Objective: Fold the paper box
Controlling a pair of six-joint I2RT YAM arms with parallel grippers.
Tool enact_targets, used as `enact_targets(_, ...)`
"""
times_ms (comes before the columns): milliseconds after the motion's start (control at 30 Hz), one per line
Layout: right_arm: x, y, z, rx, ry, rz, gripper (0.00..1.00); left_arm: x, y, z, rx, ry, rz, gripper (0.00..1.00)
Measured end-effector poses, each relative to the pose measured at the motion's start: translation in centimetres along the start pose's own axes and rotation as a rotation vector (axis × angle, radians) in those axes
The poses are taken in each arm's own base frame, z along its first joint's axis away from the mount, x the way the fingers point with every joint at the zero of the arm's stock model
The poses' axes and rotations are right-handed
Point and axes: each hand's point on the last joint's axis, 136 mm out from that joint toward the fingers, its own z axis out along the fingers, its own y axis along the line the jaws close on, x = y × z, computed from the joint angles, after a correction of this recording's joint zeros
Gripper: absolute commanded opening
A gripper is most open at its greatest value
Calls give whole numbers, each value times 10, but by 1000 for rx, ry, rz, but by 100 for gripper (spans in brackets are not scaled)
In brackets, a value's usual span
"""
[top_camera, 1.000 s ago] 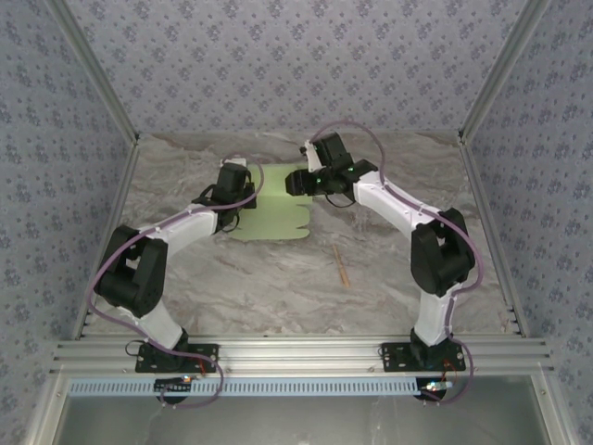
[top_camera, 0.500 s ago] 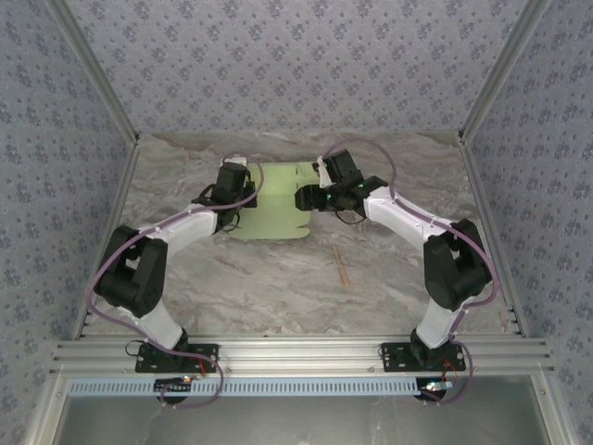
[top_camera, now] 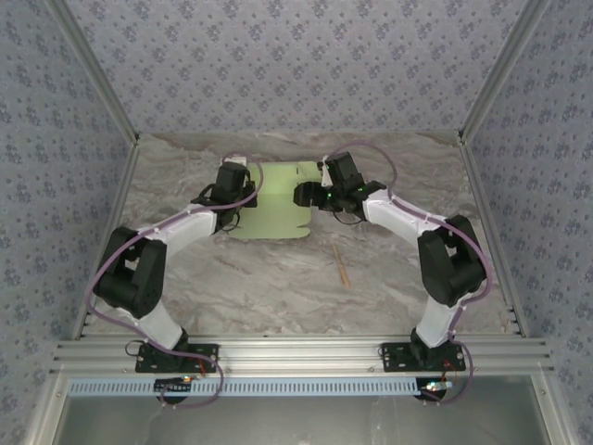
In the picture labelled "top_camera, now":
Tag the light green paper box sheet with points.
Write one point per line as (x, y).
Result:
(278, 218)

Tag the printed wooden chopstick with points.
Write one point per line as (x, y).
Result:
(342, 265)

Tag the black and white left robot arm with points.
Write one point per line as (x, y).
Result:
(129, 273)

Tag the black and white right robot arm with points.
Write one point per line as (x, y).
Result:
(454, 264)

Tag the small black circuit board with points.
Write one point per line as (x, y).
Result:
(435, 387)
(173, 385)

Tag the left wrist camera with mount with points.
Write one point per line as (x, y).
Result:
(234, 160)

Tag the aluminium table end rail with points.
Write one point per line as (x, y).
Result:
(296, 134)

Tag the aluminium table side rail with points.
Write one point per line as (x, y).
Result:
(477, 185)
(121, 185)

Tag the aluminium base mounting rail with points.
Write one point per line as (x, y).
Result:
(296, 357)

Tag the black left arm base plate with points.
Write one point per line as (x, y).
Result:
(204, 359)

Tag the aluminium slanted frame post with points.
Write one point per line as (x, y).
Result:
(502, 69)
(97, 69)

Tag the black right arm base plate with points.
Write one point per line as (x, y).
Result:
(396, 359)

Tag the aluminium lower frame rail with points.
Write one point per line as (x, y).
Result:
(553, 417)
(46, 417)

